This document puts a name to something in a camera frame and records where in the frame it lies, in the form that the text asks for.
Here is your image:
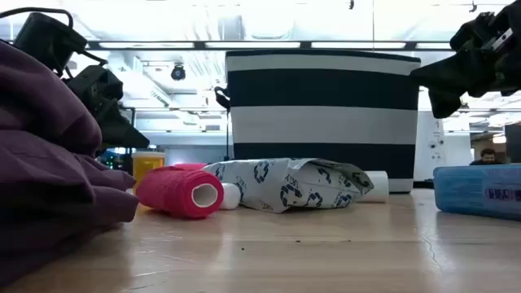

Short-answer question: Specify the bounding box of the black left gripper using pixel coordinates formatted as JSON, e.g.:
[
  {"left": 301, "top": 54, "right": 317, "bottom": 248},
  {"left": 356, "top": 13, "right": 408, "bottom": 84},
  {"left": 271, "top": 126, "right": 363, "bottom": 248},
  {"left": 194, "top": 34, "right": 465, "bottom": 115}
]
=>
[{"left": 64, "top": 64, "right": 151, "bottom": 151}]

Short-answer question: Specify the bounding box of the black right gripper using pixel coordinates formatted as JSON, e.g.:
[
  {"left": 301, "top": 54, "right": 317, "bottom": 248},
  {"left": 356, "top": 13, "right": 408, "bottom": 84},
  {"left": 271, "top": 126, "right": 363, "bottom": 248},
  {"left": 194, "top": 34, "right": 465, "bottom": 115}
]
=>
[{"left": 409, "top": 2, "right": 521, "bottom": 120}]

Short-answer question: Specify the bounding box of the orange pill bottle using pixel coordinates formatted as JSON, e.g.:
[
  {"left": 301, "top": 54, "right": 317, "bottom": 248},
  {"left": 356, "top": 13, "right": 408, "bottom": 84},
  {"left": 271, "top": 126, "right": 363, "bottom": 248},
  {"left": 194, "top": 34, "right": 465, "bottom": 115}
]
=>
[{"left": 130, "top": 151, "right": 167, "bottom": 192}]

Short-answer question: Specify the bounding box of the pink bandage roll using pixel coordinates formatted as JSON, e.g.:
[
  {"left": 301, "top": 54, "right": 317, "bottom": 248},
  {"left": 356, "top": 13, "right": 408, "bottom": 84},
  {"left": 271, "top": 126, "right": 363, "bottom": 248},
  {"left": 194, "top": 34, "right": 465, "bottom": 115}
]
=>
[
  {"left": 173, "top": 162, "right": 208, "bottom": 172},
  {"left": 135, "top": 165, "right": 225, "bottom": 220}
]

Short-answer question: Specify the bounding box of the blue translucent plastic case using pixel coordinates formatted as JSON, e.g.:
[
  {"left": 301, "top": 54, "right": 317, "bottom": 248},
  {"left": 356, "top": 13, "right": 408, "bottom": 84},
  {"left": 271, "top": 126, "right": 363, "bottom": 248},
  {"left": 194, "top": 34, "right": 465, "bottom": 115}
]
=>
[{"left": 432, "top": 163, "right": 521, "bottom": 222}]

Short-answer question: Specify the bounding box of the white printed supply package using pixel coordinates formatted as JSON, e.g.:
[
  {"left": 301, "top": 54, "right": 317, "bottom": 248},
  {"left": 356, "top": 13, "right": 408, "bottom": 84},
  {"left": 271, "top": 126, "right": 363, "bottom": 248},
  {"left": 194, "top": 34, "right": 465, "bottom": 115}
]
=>
[{"left": 202, "top": 157, "right": 374, "bottom": 214}]

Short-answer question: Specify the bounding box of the navy white striped fabric basket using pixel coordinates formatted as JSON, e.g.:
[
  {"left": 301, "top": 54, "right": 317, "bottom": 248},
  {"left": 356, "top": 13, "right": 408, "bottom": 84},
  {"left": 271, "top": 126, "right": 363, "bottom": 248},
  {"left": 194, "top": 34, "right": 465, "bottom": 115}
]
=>
[{"left": 214, "top": 48, "right": 422, "bottom": 195}]

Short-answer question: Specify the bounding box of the white cabinet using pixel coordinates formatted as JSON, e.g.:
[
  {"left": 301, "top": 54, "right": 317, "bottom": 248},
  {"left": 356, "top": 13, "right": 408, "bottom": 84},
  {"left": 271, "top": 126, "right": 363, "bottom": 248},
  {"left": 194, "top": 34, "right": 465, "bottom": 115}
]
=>
[{"left": 414, "top": 112, "right": 473, "bottom": 182}]

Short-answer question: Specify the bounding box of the person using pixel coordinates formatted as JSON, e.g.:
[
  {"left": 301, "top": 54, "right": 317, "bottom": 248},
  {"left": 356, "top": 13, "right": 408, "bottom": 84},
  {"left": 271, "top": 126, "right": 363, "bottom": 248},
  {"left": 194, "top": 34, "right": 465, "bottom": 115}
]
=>
[{"left": 469, "top": 147, "right": 505, "bottom": 166}]

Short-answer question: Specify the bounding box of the dark monitor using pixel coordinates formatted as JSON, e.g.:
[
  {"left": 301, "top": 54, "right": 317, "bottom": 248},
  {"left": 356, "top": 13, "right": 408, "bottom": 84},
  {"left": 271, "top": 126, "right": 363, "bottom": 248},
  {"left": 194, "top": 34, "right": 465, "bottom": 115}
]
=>
[{"left": 504, "top": 123, "right": 521, "bottom": 164}]

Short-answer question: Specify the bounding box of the purple folded cloth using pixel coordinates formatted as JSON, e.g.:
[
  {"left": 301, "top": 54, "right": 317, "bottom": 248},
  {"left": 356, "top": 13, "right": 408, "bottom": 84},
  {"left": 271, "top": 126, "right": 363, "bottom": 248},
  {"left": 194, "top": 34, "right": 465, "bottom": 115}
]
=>
[{"left": 0, "top": 40, "right": 140, "bottom": 286}]

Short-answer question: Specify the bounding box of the white tube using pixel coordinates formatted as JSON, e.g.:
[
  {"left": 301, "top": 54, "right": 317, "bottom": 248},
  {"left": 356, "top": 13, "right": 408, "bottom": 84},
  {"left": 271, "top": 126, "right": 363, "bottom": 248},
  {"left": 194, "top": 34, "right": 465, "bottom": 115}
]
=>
[{"left": 357, "top": 170, "right": 390, "bottom": 203}]

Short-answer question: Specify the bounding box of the small white gauze roll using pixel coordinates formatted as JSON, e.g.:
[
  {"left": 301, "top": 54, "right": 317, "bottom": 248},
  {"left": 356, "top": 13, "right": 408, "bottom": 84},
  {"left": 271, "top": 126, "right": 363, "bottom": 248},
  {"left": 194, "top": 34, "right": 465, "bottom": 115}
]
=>
[{"left": 219, "top": 182, "right": 242, "bottom": 211}]

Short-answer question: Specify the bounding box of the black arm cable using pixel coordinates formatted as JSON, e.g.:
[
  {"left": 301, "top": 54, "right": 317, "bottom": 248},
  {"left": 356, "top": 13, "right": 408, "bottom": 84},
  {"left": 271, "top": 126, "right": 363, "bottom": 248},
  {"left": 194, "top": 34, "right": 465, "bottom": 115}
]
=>
[{"left": 0, "top": 7, "right": 75, "bottom": 30}]

